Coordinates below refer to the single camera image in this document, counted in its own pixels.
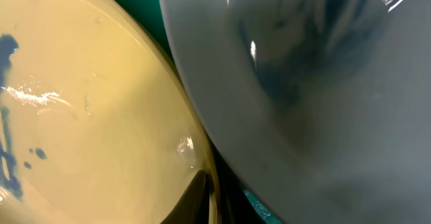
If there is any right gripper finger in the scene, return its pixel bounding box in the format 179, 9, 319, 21
161, 170, 211, 224

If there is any yellow-green plate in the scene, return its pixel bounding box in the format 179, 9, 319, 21
1, 0, 209, 223

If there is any light blue plate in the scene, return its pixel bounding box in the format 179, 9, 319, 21
160, 0, 430, 223

